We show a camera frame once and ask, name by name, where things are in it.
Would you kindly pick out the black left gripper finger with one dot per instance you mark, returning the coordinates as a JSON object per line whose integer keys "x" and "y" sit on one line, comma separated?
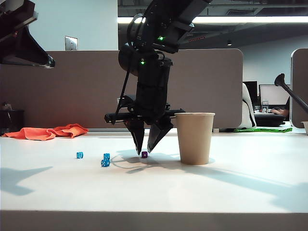
{"x": 14, "y": 54}
{"x": 31, "y": 42}

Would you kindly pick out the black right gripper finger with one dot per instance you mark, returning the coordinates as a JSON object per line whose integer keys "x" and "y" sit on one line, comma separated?
{"x": 158, "y": 132}
{"x": 137, "y": 134}

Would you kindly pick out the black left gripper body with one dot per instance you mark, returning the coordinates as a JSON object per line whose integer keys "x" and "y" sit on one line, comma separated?
{"x": 14, "y": 14}

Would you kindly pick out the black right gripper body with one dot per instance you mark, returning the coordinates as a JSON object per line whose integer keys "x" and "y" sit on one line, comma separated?
{"x": 151, "y": 101}

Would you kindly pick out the purple translucent die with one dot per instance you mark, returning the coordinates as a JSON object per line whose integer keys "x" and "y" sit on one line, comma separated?
{"x": 144, "y": 154}

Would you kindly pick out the bare person forearm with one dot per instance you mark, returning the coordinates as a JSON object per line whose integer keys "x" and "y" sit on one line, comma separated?
{"x": 281, "y": 111}

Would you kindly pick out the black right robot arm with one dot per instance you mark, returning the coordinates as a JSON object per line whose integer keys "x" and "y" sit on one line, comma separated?
{"x": 168, "y": 24}

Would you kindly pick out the brown paper cup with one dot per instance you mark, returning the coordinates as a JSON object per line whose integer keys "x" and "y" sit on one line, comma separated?
{"x": 195, "y": 139}

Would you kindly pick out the blue translucent die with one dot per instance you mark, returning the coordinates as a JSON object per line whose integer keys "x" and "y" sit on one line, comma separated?
{"x": 80, "y": 155}
{"x": 106, "y": 156}
{"x": 105, "y": 163}

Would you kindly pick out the small white divider foot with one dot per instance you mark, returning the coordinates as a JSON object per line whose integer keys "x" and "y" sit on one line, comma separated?
{"x": 216, "y": 130}

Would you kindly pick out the large brown desk divider panel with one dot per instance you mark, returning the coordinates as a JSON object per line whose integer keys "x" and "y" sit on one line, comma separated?
{"x": 72, "y": 91}

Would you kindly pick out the orange cloth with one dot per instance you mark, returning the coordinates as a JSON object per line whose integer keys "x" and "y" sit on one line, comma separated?
{"x": 36, "y": 133}

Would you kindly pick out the black ceiling spotlight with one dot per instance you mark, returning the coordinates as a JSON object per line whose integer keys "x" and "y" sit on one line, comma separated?
{"x": 229, "y": 43}

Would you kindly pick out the black dark-screen monitor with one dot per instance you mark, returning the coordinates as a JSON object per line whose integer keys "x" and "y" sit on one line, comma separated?
{"x": 252, "y": 91}

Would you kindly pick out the clear drinking glass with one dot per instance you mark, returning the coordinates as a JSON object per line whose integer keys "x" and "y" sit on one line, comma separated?
{"x": 265, "y": 107}

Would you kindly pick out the black flat bag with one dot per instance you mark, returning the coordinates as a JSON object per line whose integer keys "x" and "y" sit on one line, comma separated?
{"x": 269, "y": 120}

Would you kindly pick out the white-screen monitor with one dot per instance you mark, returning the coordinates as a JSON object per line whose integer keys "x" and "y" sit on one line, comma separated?
{"x": 272, "y": 95}

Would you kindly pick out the person in black shirt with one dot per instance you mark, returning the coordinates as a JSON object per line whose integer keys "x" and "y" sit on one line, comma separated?
{"x": 288, "y": 103}

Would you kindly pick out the beige paper bowl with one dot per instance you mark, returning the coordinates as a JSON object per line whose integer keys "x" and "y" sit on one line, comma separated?
{"x": 305, "y": 127}

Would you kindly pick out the grey metal rail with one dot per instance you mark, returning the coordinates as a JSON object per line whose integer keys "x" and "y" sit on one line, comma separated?
{"x": 108, "y": 130}

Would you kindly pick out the silver wall outlet plate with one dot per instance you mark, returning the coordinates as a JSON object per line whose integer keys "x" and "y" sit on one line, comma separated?
{"x": 71, "y": 43}

